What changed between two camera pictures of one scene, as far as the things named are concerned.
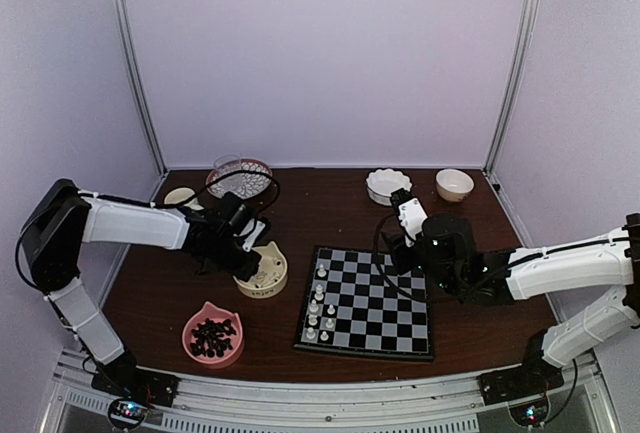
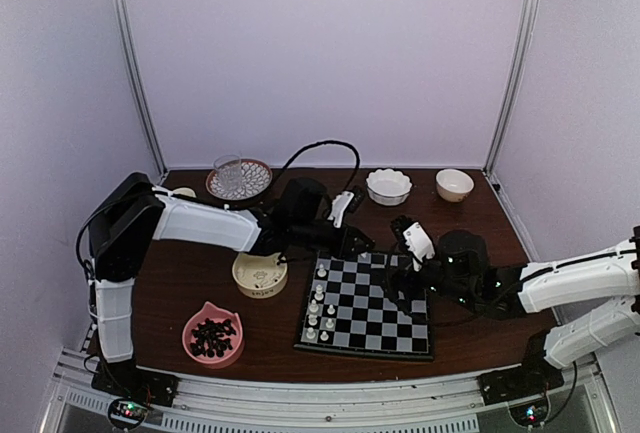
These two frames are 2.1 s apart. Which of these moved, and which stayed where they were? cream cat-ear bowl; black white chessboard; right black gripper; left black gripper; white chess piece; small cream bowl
Moved: left black gripper; right black gripper
Stayed: cream cat-ear bowl; small cream bowl; black white chessboard; white chess piece
